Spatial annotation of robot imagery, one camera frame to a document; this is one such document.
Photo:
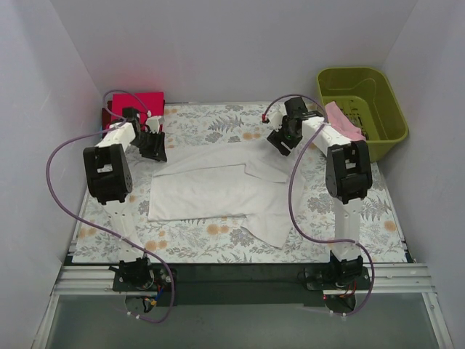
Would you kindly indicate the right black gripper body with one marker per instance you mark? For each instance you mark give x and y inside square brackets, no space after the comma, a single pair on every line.
[280,140]

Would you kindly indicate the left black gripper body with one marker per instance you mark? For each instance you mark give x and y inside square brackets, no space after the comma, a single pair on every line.
[152,146]

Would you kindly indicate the white t shirt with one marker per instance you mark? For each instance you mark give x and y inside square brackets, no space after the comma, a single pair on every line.
[245,179]

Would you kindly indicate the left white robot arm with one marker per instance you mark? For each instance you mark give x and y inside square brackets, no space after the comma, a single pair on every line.
[110,181]

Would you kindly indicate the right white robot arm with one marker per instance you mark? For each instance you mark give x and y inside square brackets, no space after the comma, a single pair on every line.
[348,176]

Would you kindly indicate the folded magenta t shirt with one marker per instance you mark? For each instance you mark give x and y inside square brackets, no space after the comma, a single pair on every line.
[143,102]

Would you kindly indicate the pink t shirt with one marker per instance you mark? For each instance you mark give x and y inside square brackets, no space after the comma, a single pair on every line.
[341,123]

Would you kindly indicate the green plastic basket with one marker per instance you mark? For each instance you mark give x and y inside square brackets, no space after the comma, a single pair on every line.
[365,96]

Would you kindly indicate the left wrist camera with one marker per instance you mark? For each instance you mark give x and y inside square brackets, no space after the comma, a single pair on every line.
[154,124]

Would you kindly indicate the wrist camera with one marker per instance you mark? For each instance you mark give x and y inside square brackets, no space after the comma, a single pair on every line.
[274,119]
[154,124]

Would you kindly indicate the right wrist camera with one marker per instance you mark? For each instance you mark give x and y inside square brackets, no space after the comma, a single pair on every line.
[274,119]

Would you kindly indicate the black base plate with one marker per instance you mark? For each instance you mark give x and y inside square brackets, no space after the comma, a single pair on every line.
[237,284]

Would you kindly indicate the aluminium rail frame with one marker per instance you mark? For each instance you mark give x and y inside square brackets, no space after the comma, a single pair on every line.
[93,251]

